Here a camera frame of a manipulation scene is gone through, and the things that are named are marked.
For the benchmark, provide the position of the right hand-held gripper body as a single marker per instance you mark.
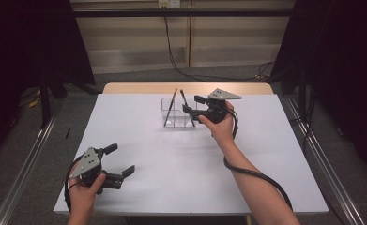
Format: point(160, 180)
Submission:
point(217, 109)

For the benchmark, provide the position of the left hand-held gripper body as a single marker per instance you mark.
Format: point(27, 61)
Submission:
point(85, 162)

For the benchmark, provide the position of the clear acrylic organizer box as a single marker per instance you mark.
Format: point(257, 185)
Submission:
point(179, 117)

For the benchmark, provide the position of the black pen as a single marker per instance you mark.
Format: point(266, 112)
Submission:
point(184, 98)

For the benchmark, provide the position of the person's right hand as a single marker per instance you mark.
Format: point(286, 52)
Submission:
point(223, 131)

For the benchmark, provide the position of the person's left hand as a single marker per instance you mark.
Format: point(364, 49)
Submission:
point(82, 200)

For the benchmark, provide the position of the small black floor object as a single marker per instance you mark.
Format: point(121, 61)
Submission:
point(68, 132)

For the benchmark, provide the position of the wooden table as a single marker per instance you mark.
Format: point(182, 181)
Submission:
point(250, 87)

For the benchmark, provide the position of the white table board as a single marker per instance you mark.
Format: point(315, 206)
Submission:
point(178, 175)

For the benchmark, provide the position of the black metal stand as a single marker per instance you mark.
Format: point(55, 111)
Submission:
point(302, 93)
point(45, 100)

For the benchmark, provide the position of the black curtain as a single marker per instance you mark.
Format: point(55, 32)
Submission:
point(344, 47)
point(15, 47)

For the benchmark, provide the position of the metal floor rail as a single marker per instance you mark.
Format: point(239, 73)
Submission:
point(328, 175)
point(24, 175)

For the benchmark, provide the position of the white wall socket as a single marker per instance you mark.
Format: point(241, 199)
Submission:
point(169, 3)

